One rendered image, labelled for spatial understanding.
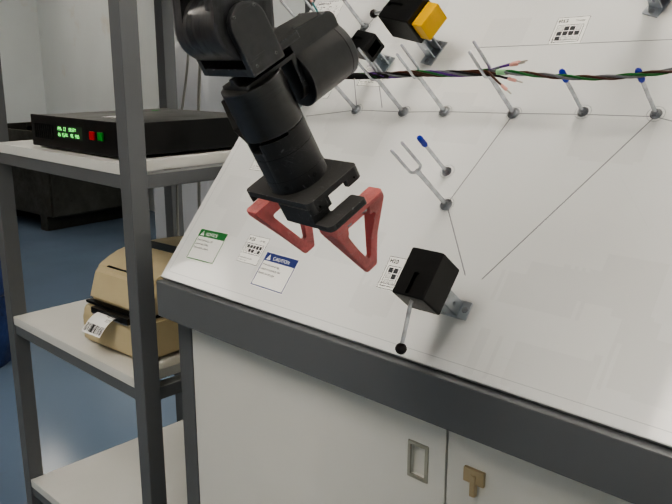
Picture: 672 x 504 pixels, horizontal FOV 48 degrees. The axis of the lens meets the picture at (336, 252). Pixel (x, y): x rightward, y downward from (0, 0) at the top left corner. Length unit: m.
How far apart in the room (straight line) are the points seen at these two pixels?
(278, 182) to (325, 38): 0.13
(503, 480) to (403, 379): 0.17
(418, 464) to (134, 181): 0.67
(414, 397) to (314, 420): 0.25
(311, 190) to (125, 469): 1.46
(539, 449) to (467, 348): 0.15
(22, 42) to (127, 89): 7.37
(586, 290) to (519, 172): 0.20
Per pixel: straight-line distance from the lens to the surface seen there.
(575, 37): 1.15
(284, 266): 1.17
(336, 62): 0.70
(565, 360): 0.89
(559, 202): 0.99
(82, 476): 2.06
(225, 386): 1.33
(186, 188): 4.58
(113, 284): 1.61
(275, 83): 0.66
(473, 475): 1.00
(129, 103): 1.35
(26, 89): 8.70
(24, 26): 8.71
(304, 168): 0.69
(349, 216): 0.67
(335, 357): 1.04
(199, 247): 1.32
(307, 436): 1.20
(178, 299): 1.31
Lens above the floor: 1.23
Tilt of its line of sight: 14 degrees down
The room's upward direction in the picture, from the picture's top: straight up
